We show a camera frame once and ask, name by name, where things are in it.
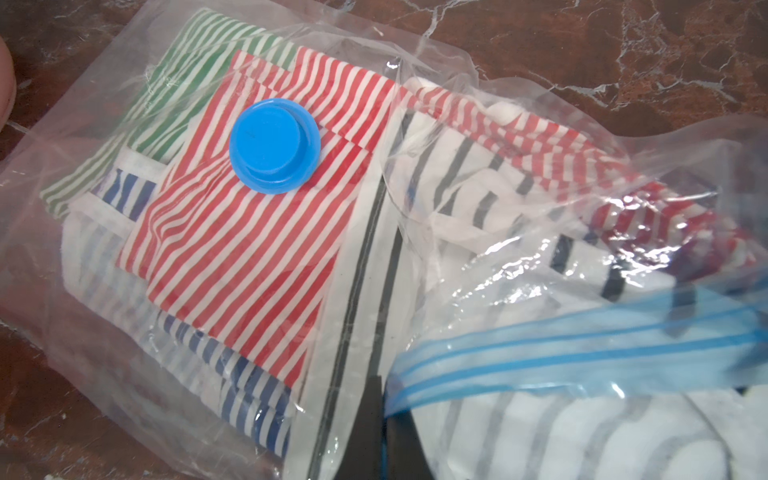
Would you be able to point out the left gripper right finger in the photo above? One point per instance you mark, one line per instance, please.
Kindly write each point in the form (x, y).
(405, 457)

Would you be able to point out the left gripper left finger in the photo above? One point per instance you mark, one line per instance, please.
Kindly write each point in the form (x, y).
(363, 457)

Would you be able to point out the black white striped garment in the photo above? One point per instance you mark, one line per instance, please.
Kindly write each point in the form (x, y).
(669, 384)

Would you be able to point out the clear plastic vacuum bag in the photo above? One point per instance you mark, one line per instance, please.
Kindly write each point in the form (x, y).
(115, 373)

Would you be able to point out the blue vacuum valve cap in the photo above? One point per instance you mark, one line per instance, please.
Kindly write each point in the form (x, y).
(275, 146)

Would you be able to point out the red white striped garment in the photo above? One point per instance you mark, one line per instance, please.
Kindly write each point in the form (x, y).
(254, 270)

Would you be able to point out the blue white striped garment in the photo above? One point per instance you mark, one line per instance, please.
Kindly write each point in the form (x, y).
(94, 233)

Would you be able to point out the green white striped garment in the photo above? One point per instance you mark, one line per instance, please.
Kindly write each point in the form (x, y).
(175, 90)

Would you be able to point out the pink bucket with lid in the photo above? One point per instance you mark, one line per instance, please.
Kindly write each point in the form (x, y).
(8, 84)

